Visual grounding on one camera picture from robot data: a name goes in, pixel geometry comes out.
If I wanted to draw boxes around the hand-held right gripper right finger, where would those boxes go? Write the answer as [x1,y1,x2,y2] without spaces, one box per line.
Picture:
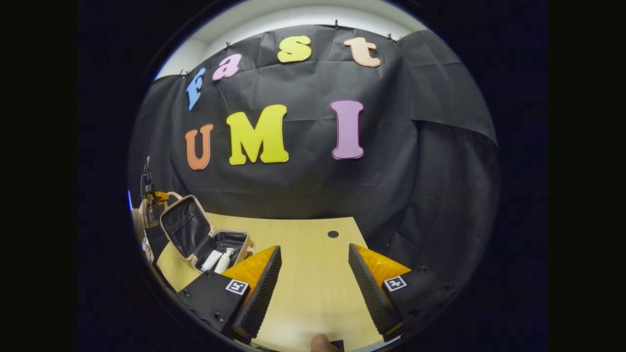
[348,243,458,342]

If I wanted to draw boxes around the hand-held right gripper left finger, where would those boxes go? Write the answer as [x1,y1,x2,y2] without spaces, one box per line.
[176,245,283,344]

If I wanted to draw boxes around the pink suitcase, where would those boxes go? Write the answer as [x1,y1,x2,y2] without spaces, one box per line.
[159,192,255,274]

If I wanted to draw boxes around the white pump bottle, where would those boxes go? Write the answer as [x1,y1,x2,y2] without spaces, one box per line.
[214,247,236,275]

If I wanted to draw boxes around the white squeeze tube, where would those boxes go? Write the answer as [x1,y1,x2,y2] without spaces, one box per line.
[201,250,224,272]

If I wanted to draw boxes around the black backdrop cloth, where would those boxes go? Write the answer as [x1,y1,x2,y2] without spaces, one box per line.
[128,24,500,294]

